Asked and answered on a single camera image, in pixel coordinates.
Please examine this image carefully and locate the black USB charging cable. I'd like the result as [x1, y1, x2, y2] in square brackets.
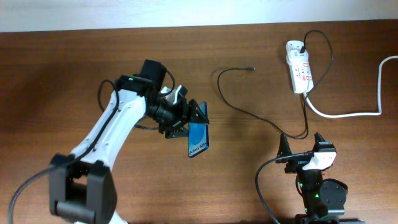
[216, 29, 335, 140]

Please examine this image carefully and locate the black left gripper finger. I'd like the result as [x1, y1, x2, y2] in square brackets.
[188, 99, 210, 124]
[164, 123, 188, 139]

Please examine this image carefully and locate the white power strip cord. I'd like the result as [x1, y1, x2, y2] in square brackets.
[303, 55, 398, 119]

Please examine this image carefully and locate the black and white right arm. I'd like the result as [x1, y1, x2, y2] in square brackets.
[277, 133, 363, 223]

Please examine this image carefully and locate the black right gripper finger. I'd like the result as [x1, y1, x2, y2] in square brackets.
[313, 132, 334, 152]
[277, 133, 293, 159]

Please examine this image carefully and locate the white power strip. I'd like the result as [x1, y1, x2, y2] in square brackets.
[285, 40, 313, 94]

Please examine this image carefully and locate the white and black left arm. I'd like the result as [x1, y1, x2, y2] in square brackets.
[49, 60, 210, 224]

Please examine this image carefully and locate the blue Samsung Galaxy smartphone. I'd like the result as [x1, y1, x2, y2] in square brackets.
[188, 101, 210, 159]

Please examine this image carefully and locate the white USB wall charger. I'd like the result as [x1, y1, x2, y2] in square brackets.
[286, 49, 308, 65]

